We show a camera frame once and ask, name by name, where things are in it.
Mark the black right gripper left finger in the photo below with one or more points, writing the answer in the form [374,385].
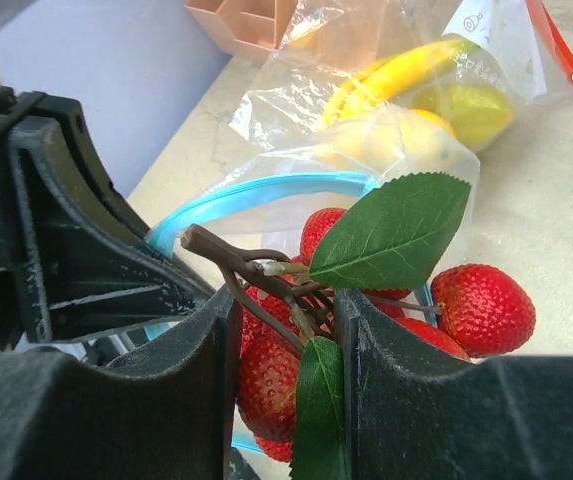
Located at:
[162,411]

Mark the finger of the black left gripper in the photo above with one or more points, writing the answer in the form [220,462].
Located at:
[89,270]

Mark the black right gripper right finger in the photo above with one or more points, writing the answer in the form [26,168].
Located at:
[413,411]

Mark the clear blue-zipper bag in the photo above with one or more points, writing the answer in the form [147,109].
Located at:
[273,193]

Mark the yellow star fruit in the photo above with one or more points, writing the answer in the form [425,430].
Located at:
[477,114]

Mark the yellow banana bunch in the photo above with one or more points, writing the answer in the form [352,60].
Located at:
[383,80]

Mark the clear orange-zipper bag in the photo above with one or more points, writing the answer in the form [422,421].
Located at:
[476,64]

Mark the peach desk organizer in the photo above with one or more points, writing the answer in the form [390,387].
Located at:
[247,29]

